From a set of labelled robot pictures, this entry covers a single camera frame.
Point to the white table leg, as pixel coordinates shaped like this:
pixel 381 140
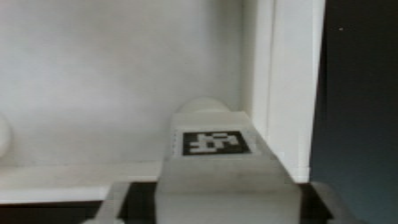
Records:
pixel 224 184

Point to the white square table top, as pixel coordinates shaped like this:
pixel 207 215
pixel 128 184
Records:
pixel 107 60

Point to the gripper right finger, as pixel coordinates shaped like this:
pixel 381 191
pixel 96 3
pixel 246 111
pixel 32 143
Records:
pixel 324 209

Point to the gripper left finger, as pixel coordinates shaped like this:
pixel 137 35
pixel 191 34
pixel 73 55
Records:
pixel 127 207

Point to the white U-shaped fence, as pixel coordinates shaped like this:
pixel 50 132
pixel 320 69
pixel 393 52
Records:
pixel 283 24

